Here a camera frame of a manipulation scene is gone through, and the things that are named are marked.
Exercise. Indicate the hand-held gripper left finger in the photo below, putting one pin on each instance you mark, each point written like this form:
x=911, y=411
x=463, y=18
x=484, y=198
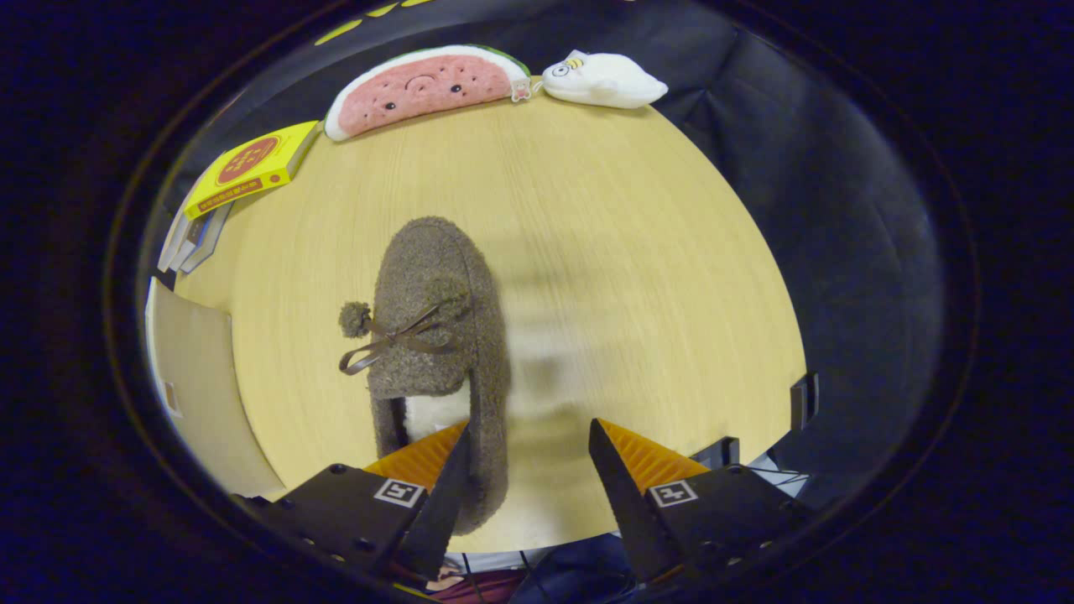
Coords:
x=440, y=512

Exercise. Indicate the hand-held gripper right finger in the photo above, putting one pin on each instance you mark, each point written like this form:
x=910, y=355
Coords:
x=629, y=503

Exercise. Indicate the brown fuzzy shoe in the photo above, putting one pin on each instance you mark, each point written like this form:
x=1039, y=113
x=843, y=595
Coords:
x=436, y=277

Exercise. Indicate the cream fabric storage box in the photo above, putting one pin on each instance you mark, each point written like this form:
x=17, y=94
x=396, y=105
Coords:
x=193, y=377

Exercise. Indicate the person's clothing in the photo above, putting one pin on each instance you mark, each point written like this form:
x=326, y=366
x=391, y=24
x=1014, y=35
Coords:
x=579, y=575

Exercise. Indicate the black table clamp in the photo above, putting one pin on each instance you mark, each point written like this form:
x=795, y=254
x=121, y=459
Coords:
x=804, y=401
x=717, y=453

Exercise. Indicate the black backdrop cloth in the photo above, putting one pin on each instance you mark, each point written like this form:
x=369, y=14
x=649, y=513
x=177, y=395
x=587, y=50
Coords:
x=839, y=252

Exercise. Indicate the blue book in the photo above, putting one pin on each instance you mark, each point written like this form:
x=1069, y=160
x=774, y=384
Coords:
x=207, y=243

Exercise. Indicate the yellow book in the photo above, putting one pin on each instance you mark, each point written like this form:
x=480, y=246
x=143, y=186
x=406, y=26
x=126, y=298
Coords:
x=252, y=164

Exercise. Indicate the watermelon plush toy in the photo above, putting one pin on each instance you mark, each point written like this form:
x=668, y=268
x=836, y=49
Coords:
x=419, y=88

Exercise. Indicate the white plush toy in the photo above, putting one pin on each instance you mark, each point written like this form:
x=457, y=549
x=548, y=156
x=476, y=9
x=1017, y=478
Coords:
x=604, y=80

